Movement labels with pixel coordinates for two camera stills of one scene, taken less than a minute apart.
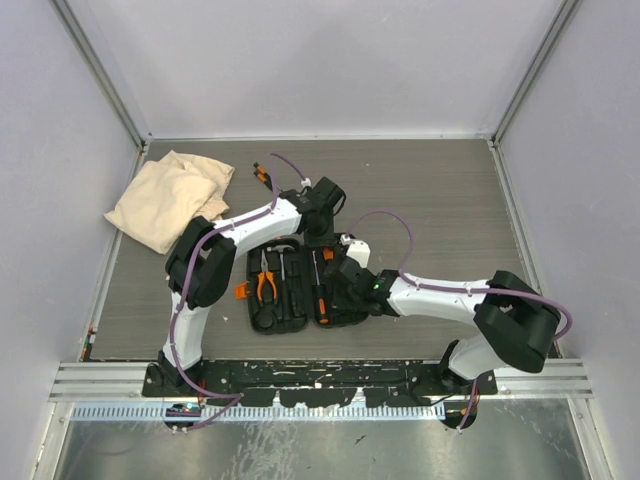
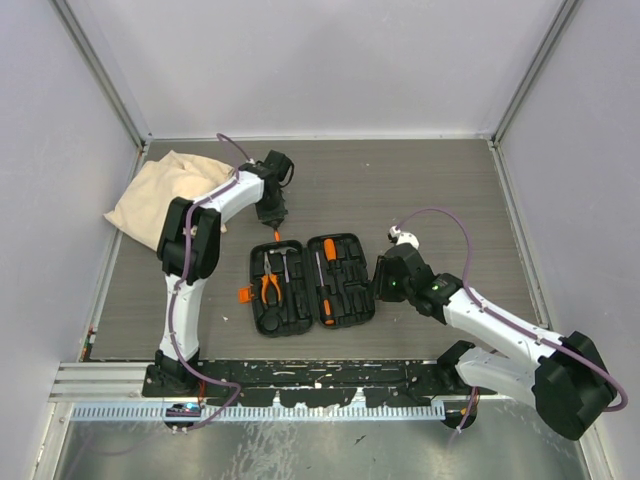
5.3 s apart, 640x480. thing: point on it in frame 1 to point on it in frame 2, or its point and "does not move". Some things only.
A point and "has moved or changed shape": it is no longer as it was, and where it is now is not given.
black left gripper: x=327 y=240 to x=276 y=215
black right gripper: x=340 y=303 to x=381 y=290
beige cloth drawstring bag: x=167 y=193 does not move
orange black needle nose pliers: x=265 y=273 has moved or changed shape
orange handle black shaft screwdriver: x=328 y=254 does not move
